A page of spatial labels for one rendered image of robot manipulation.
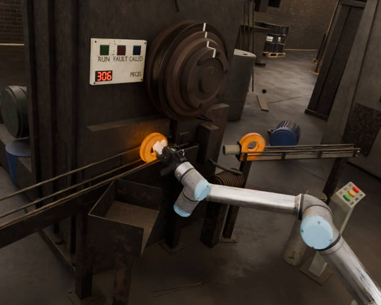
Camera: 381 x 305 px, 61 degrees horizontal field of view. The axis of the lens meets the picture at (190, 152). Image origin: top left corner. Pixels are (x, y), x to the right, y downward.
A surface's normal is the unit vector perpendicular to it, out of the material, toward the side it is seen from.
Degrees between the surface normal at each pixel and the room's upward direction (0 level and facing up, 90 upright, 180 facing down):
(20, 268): 0
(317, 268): 90
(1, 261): 0
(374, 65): 90
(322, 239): 85
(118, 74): 90
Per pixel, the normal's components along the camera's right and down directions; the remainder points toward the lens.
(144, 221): 0.15, -0.85
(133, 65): 0.70, 0.41
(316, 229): -0.46, 0.24
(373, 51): -0.84, 0.11
